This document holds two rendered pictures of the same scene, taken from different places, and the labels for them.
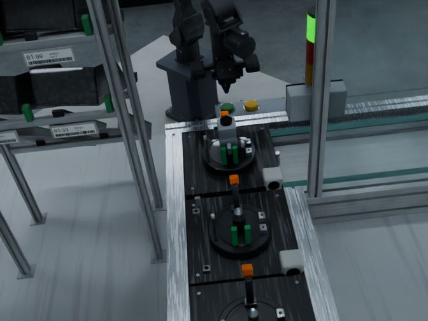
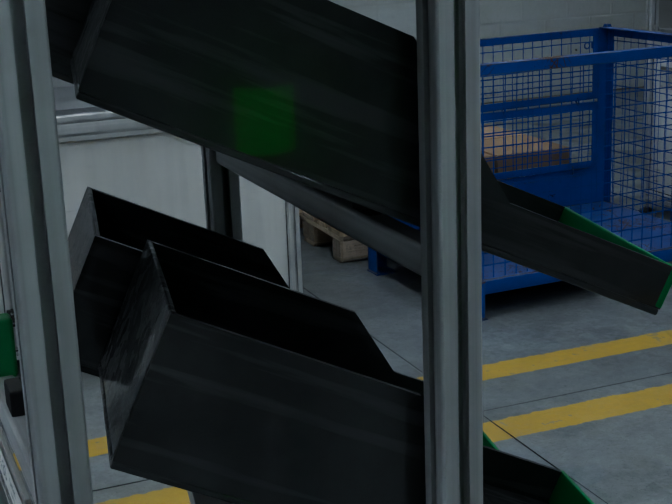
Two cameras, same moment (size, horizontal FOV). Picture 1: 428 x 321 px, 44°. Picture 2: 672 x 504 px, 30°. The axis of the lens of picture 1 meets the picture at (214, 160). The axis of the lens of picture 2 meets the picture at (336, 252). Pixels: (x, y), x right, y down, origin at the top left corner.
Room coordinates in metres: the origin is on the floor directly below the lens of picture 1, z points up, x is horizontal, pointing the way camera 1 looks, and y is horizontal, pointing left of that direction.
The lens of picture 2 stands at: (0.74, -0.29, 1.53)
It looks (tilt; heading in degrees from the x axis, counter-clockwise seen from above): 15 degrees down; 68
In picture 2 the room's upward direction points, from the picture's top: 2 degrees counter-clockwise
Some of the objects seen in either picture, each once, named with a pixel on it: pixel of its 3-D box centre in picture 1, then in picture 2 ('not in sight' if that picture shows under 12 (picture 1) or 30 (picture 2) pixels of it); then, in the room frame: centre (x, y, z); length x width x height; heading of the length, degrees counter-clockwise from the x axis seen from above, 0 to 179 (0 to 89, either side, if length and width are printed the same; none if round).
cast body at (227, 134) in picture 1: (227, 132); not in sight; (1.00, -0.04, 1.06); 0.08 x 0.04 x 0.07; 0
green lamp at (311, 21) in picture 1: (320, 25); not in sight; (0.89, -0.23, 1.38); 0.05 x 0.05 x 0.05
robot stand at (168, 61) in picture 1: (192, 86); not in sight; (1.37, 0.04, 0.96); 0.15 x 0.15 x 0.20; 45
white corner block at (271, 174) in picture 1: (272, 179); not in sight; (0.91, -0.14, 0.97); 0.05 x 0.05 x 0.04; 0
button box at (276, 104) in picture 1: (251, 114); not in sight; (1.23, -0.13, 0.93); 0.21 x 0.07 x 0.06; 90
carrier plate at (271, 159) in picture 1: (229, 159); not in sight; (1.01, -0.04, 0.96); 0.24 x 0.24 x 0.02; 0
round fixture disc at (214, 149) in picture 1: (228, 154); not in sight; (1.01, -0.04, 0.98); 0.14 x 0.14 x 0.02
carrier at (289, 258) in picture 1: (239, 220); not in sight; (0.76, -0.04, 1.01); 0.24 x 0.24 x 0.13; 0
